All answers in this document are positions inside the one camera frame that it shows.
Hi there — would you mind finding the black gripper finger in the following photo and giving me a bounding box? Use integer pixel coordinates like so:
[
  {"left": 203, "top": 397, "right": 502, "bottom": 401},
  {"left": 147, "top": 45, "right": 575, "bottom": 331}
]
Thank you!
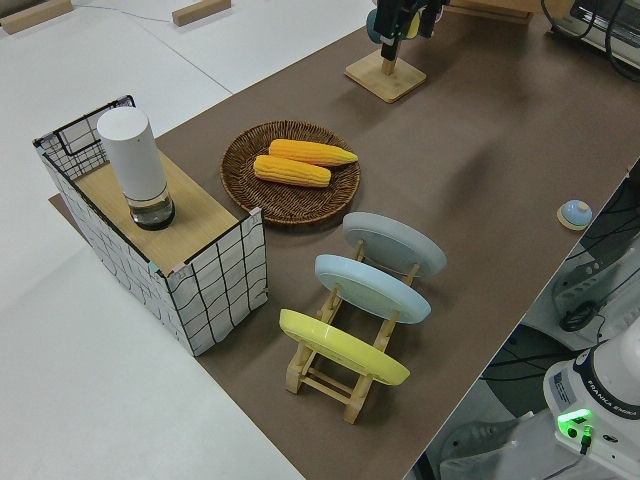
[
  {"left": 375, "top": 0, "right": 402, "bottom": 62},
  {"left": 418, "top": 0, "right": 448, "bottom": 40}
]

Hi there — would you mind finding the wooden drawer cabinet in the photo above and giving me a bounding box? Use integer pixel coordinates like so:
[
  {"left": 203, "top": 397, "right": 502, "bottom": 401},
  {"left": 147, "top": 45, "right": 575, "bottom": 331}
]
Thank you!
[{"left": 439, "top": 0, "right": 535, "bottom": 24}]

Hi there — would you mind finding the dark mug with yellow interior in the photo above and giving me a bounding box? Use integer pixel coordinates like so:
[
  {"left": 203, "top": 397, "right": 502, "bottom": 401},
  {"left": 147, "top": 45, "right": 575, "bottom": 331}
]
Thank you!
[{"left": 402, "top": 9, "right": 423, "bottom": 40}]

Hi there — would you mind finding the dark teal mug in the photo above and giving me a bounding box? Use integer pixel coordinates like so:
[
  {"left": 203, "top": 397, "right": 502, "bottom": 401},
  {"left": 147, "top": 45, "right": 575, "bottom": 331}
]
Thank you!
[{"left": 365, "top": 9, "right": 384, "bottom": 44}]

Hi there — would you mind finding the wooden mug tree stand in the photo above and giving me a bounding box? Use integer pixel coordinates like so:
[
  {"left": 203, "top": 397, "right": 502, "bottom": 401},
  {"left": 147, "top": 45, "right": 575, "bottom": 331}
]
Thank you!
[{"left": 343, "top": 48, "right": 429, "bottom": 105}]

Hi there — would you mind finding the brown table mat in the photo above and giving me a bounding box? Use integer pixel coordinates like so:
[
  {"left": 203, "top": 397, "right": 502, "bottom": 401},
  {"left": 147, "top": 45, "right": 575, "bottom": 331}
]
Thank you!
[{"left": 48, "top": 0, "right": 640, "bottom": 480}]

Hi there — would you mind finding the yellow corn cob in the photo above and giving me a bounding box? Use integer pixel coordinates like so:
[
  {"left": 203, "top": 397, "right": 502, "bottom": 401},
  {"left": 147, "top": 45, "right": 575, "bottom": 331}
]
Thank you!
[
  {"left": 268, "top": 139, "right": 360, "bottom": 168},
  {"left": 253, "top": 154, "right": 333, "bottom": 189}
]

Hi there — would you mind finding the wooden block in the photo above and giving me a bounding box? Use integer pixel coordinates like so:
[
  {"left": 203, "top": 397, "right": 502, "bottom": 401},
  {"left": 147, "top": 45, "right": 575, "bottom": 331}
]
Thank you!
[
  {"left": 0, "top": 8, "right": 40, "bottom": 36},
  {"left": 171, "top": 0, "right": 232, "bottom": 27}
]

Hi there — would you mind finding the white toaster oven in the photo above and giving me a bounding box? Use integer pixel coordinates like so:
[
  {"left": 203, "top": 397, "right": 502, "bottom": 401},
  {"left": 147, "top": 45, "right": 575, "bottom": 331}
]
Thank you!
[{"left": 543, "top": 0, "right": 640, "bottom": 59}]

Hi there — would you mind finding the round wicker basket tray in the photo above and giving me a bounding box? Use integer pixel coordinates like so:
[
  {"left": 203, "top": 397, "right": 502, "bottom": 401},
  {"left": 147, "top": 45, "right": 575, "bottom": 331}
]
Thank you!
[{"left": 220, "top": 119, "right": 362, "bottom": 229}]

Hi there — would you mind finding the grey plate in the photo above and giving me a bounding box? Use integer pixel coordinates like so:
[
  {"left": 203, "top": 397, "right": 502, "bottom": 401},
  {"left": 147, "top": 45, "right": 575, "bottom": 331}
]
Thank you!
[{"left": 341, "top": 211, "right": 447, "bottom": 280}]

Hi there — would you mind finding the blue dome bell wooden base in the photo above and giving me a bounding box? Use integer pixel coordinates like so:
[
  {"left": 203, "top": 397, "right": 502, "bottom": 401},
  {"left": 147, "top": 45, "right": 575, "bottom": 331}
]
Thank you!
[{"left": 556, "top": 199, "right": 594, "bottom": 232}]

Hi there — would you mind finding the light blue plate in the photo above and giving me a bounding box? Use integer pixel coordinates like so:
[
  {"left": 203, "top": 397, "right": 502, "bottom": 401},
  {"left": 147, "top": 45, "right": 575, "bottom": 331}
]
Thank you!
[{"left": 313, "top": 253, "right": 433, "bottom": 326}]

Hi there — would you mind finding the light wooden board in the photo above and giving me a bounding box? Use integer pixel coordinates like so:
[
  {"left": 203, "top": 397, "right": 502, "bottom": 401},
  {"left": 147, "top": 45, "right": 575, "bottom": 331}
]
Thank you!
[{"left": 73, "top": 149, "right": 240, "bottom": 267}]

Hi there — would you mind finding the white cylinder bottle clear base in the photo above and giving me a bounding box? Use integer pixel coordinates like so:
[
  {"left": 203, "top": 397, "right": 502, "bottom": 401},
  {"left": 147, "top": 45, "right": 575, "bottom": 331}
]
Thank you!
[{"left": 96, "top": 108, "right": 177, "bottom": 232}]

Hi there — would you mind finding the grey power strip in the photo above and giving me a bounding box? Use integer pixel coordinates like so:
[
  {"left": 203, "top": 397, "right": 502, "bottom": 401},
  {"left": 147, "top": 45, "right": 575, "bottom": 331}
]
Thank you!
[{"left": 553, "top": 259, "right": 604, "bottom": 314}]

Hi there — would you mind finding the yellow plate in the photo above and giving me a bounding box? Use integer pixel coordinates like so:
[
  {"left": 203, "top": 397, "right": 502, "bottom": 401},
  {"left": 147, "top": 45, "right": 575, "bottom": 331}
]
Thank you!
[{"left": 278, "top": 308, "right": 412, "bottom": 387}]

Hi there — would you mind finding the wooden dish rack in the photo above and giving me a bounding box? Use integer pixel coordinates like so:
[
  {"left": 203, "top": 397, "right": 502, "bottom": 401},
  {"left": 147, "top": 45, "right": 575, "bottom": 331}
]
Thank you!
[{"left": 285, "top": 238, "right": 422, "bottom": 426}]

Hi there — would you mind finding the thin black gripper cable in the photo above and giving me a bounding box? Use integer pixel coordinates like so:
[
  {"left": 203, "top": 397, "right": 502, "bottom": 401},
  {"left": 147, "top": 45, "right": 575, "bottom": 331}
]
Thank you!
[{"left": 540, "top": 0, "right": 609, "bottom": 40}]

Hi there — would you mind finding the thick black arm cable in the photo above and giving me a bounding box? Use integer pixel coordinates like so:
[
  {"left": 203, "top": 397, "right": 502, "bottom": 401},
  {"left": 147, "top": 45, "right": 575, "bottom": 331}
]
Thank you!
[{"left": 605, "top": 0, "right": 640, "bottom": 85}]

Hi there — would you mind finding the thin cable on white table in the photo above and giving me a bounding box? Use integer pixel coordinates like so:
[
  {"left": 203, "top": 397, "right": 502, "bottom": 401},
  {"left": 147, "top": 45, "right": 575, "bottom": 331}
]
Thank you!
[{"left": 73, "top": 0, "right": 174, "bottom": 24}]

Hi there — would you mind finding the white wire grid storage box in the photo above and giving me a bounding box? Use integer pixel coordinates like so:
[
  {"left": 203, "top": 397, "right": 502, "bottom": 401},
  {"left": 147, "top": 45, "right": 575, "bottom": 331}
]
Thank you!
[{"left": 32, "top": 94, "right": 270, "bottom": 358}]

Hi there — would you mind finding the black coiled cable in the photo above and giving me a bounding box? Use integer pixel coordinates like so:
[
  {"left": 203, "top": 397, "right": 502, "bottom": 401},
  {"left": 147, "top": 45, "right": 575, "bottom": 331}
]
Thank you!
[{"left": 559, "top": 303, "right": 595, "bottom": 332}]

